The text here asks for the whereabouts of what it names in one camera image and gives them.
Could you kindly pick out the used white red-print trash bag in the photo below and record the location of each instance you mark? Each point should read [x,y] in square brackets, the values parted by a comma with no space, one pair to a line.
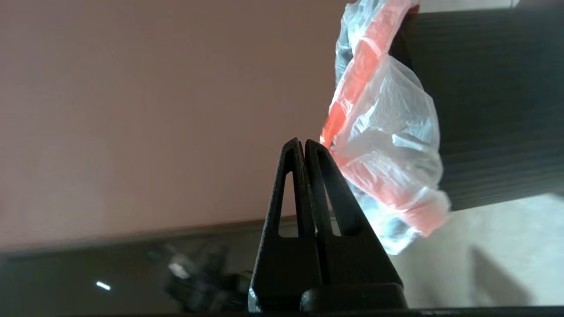
[387,141]

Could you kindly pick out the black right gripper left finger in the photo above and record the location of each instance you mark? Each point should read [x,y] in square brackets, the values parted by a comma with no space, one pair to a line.
[286,264]

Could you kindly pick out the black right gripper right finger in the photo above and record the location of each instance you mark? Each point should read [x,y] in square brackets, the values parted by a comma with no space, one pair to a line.
[357,264]

